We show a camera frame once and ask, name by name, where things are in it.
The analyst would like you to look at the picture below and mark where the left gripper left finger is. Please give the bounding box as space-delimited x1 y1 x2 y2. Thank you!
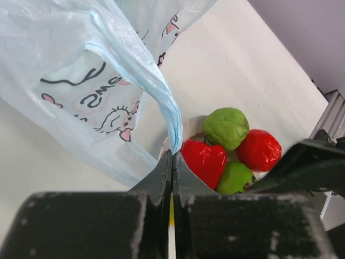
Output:
1 151 173 258

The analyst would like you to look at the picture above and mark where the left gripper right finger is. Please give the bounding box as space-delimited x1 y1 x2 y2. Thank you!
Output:
172 153 337 258

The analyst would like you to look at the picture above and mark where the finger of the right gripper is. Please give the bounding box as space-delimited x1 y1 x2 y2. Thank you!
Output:
248 130 344 193

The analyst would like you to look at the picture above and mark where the orange red tomato toy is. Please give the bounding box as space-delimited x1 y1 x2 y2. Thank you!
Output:
236 129 282 172

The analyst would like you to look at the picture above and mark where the green watermelon toy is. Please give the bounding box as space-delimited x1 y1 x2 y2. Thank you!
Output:
216 161 257 195

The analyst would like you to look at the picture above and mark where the red bell pepper toy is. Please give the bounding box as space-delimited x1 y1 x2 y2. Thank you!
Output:
181 139 227 189

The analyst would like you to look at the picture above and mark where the green custard apple toy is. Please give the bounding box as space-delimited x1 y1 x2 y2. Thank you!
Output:
203 107 250 151

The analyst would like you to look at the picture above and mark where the light blue plastic bag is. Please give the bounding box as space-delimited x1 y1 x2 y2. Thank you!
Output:
1 1 214 187

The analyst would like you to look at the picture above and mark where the yellow orange mango toy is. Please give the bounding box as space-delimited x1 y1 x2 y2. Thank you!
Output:
169 196 175 226

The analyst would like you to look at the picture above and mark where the white paper plate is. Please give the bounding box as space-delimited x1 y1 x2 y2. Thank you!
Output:
157 115 273 195

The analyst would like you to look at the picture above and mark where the aluminium rail frame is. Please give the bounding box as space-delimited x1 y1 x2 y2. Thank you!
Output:
310 90 344 231

